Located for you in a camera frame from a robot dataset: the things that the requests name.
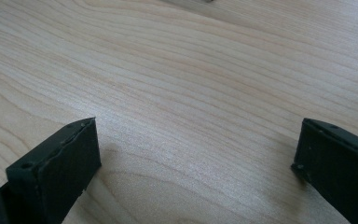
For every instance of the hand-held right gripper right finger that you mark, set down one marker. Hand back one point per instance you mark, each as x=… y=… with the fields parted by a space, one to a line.
x=338 y=168

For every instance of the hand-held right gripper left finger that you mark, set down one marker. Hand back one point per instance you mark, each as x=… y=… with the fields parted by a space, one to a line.
x=56 y=174

